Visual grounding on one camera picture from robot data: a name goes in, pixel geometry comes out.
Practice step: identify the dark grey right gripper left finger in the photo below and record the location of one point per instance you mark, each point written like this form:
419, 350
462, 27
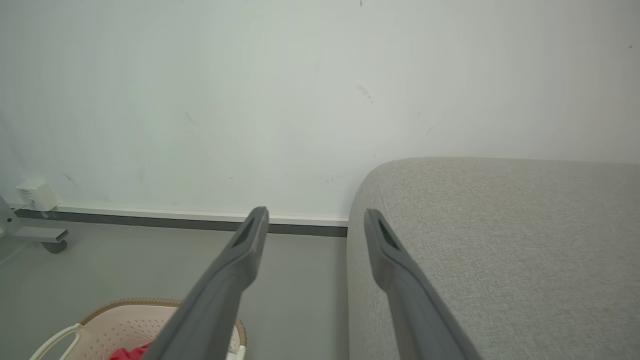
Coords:
215, 300

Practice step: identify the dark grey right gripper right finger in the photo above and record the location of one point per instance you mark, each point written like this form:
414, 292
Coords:
415, 305

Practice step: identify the red clothing item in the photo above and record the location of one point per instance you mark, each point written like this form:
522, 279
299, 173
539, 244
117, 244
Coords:
131, 353

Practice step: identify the cream perforated laundry basket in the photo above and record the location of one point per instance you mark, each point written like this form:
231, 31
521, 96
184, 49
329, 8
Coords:
115, 330

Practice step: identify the light grey fabric sofa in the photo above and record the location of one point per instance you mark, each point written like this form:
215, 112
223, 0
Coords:
500, 260

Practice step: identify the grey wheeled stand base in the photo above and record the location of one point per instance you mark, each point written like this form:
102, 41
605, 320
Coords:
35, 230

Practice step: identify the dark grey wall baseboard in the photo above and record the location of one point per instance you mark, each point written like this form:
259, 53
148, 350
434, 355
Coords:
150, 220

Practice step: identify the white wall socket box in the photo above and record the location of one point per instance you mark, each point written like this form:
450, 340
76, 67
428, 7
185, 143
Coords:
37, 194

